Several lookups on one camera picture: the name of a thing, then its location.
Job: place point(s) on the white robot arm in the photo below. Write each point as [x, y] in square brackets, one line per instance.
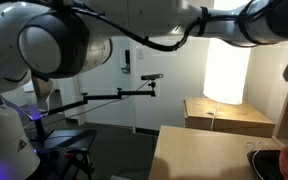
[55, 39]

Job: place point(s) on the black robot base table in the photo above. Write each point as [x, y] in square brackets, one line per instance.
[64, 154]

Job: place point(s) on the wooden side cabinet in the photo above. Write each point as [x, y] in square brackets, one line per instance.
[243, 119]

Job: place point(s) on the black electronic door lock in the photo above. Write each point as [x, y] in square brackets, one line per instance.
[126, 69]

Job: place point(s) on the brown cardboard box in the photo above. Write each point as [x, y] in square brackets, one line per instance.
[42, 88]

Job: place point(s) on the black zipper pouch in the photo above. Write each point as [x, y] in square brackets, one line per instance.
[265, 164]

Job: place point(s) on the black camera on boom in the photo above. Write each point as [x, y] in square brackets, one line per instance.
[151, 77]

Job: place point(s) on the white wall light switch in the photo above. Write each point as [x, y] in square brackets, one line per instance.
[140, 54]

